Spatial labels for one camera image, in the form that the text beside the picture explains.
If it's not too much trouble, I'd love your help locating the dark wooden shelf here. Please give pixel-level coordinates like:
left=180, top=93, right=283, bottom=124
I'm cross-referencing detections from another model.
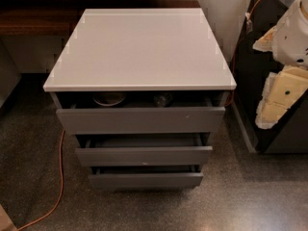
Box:
left=0, top=0, right=200, bottom=36

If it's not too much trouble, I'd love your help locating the orange floor cable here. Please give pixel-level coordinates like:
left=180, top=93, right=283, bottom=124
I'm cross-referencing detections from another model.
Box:
left=16, top=128, right=66, bottom=231

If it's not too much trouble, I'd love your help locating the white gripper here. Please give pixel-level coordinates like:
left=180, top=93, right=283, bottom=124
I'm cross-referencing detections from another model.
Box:
left=252, top=0, right=308, bottom=129

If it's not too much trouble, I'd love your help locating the grey middle drawer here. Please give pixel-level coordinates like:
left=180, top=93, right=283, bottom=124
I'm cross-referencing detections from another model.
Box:
left=75, top=134, right=213, bottom=167

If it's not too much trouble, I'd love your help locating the white bowl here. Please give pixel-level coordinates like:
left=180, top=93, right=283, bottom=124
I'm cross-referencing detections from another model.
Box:
left=92, top=92, right=126, bottom=107

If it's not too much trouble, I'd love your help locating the grey bottom drawer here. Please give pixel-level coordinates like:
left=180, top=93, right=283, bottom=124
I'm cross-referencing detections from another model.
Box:
left=89, top=166, right=203, bottom=190

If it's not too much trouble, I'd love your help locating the grey drawer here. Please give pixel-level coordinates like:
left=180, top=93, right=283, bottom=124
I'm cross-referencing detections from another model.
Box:
left=57, top=91, right=225, bottom=135
left=75, top=134, right=213, bottom=167
left=89, top=166, right=203, bottom=190

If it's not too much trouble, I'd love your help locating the grey drawer cabinet white top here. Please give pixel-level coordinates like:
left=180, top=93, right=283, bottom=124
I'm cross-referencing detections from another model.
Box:
left=42, top=7, right=238, bottom=191

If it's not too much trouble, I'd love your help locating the grey top drawer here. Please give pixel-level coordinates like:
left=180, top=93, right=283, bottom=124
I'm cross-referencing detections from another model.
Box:
left=57, top=91, right=225, bottom=135

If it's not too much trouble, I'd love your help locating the orange cable on cabinet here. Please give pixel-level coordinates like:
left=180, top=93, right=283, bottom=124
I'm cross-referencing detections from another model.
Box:
left=224, top=0, right=308, bottom=108

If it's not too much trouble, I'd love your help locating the clear plastic water bottle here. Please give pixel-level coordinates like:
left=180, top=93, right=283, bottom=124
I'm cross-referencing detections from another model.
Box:
left=153, top=92, right=173, bottom=108

